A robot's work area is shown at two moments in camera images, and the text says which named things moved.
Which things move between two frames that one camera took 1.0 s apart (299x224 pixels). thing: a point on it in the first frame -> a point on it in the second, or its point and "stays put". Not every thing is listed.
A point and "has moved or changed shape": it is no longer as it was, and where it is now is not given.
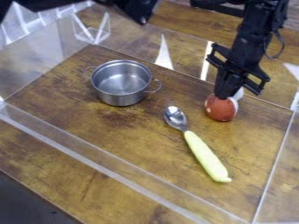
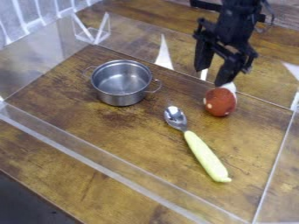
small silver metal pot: x=122 y=81 stays put
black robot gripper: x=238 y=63 -> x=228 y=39
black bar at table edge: x=226 y=7 stays put
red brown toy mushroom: x=222 y=108 has moved or changed shape
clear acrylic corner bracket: x=91 y=34 stays put
